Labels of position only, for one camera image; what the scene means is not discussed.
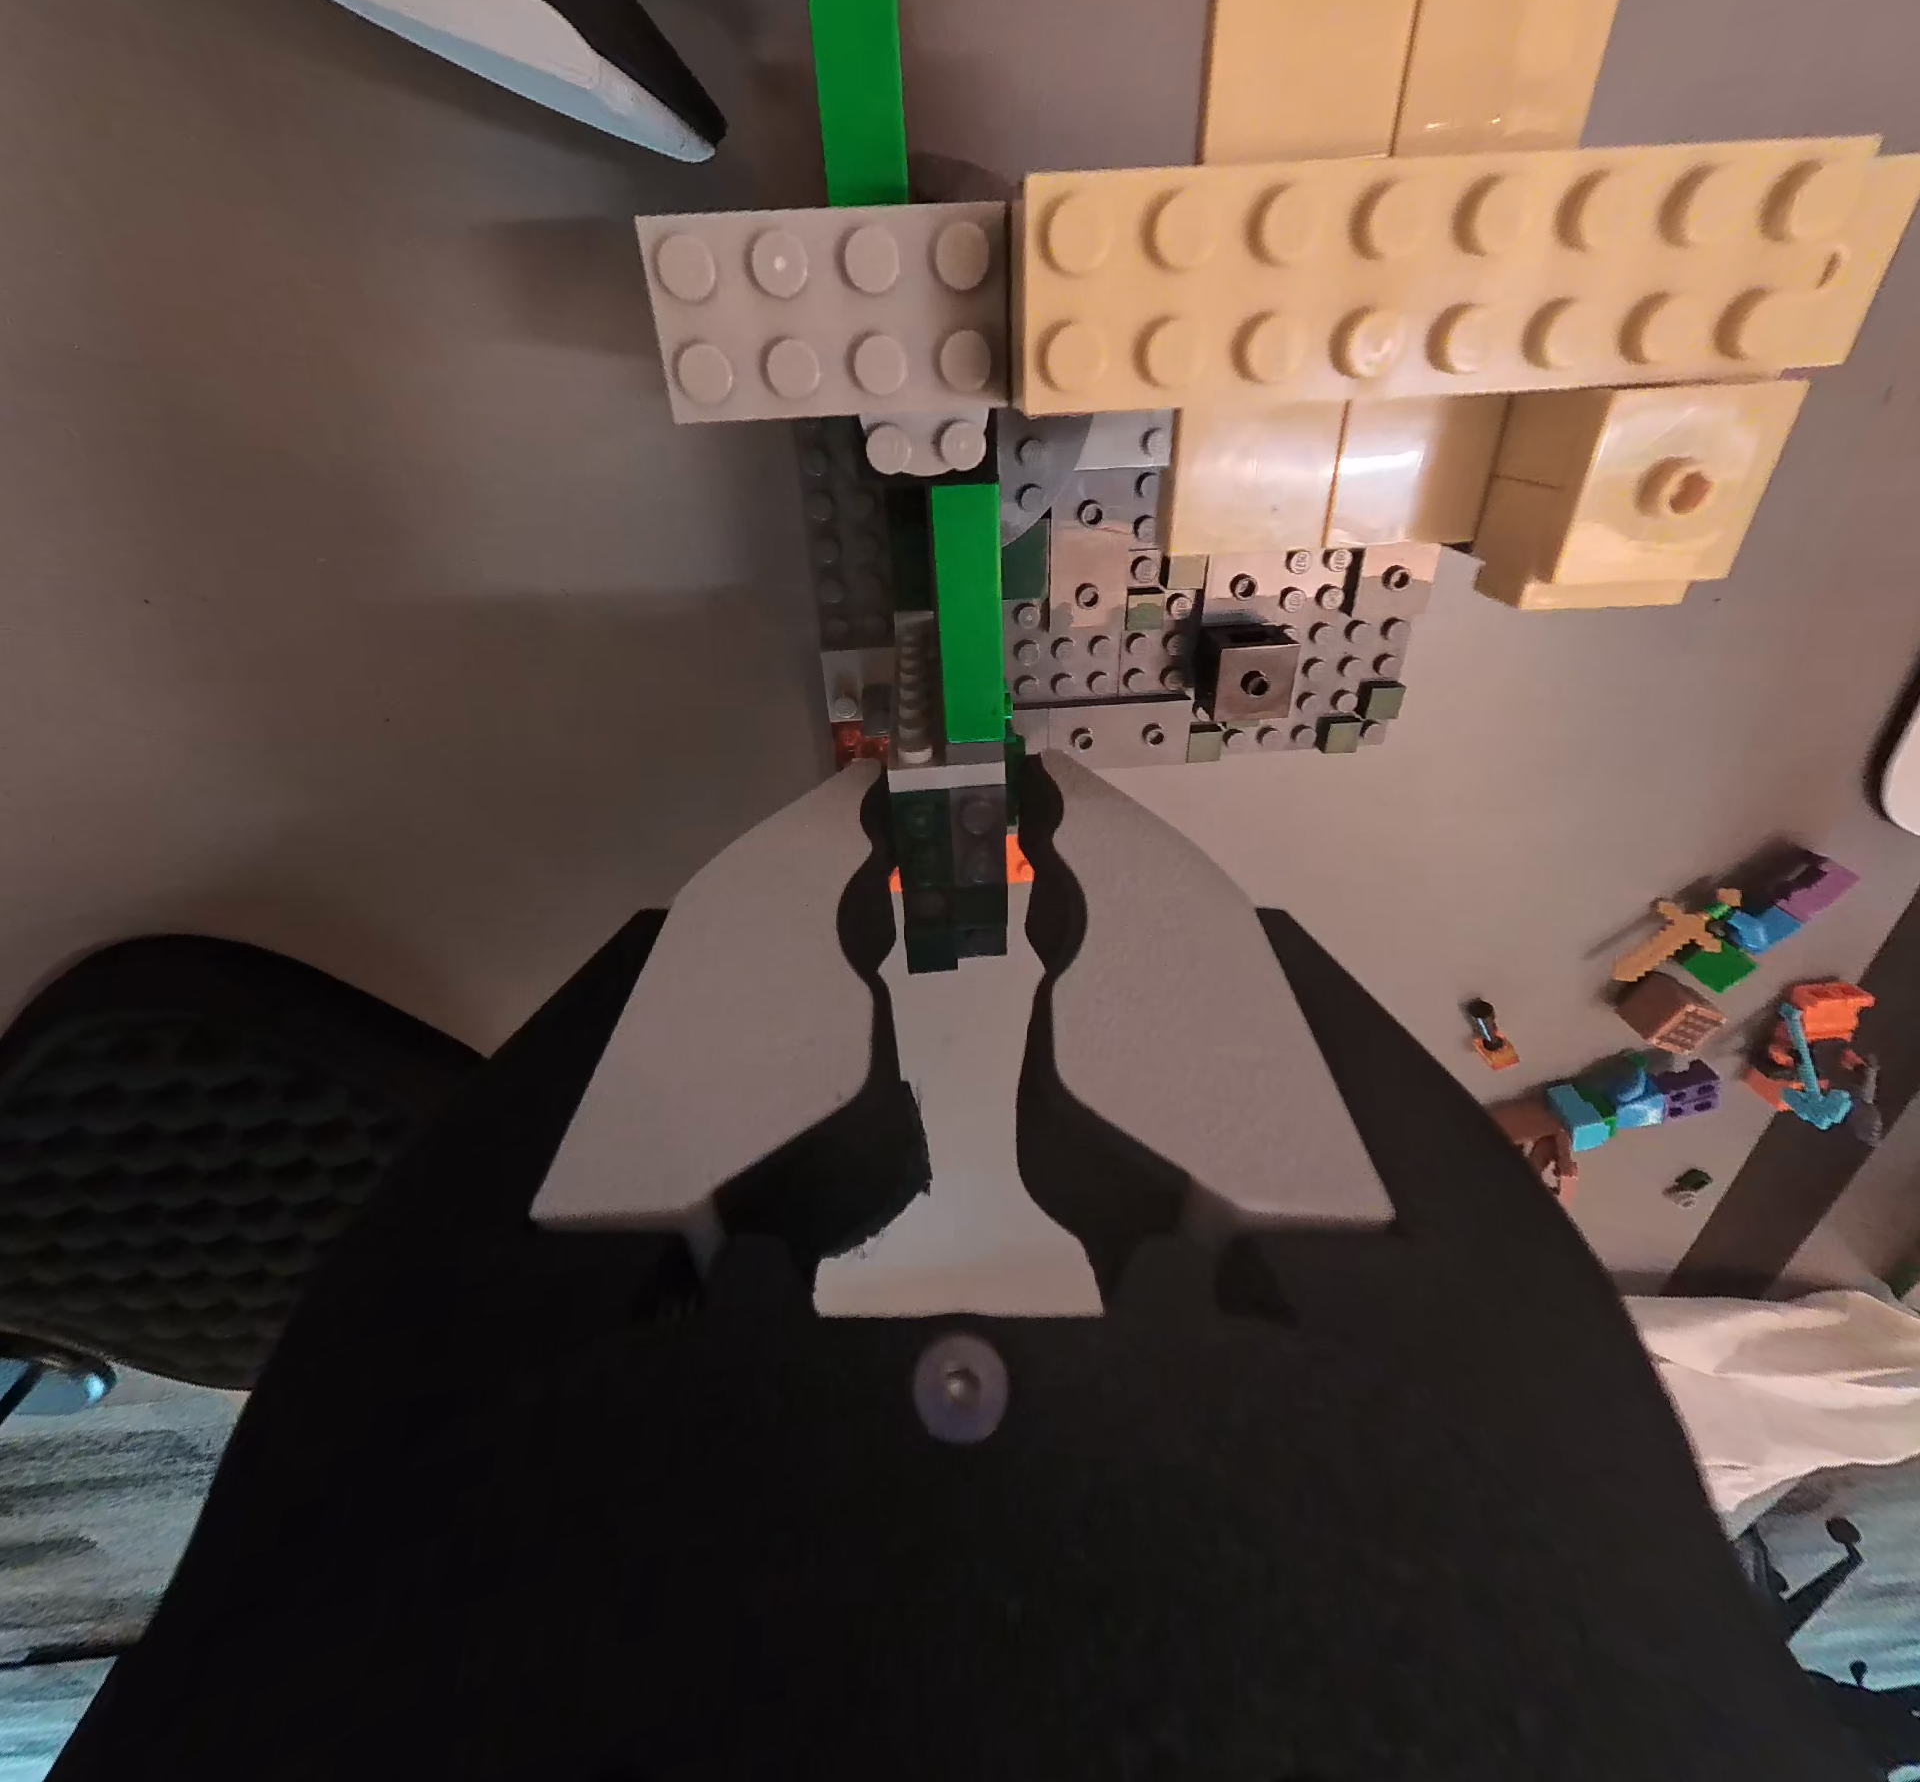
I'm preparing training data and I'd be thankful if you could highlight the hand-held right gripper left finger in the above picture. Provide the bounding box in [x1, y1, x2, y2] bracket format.
[527, 764, 931, 1231]

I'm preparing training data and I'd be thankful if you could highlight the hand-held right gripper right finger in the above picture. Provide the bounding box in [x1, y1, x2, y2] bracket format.
[1018, 755, 1397, 1231]

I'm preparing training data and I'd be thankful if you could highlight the grey green brick wall piece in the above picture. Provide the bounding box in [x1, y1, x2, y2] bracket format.
[886, 606, 1042, 979]

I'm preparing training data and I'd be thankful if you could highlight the brick building model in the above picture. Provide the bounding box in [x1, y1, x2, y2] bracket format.
[634, 0, 1920, 900]

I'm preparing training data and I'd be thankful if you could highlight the pile of small brick figures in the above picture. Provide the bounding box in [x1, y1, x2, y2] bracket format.
[1491, 845, 1883, 1201]

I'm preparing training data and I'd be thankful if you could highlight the black mesh office chair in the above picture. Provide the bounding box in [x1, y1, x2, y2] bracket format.
[0, 935, 496, 1394]

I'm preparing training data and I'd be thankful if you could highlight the crumpled white paper bag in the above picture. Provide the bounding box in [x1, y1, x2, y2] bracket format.
[1627, 1287, 1920, 1530]

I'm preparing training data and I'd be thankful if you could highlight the black wheeled chair base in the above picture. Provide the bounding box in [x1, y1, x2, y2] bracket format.
[1737, 1515, 1920, 1694]

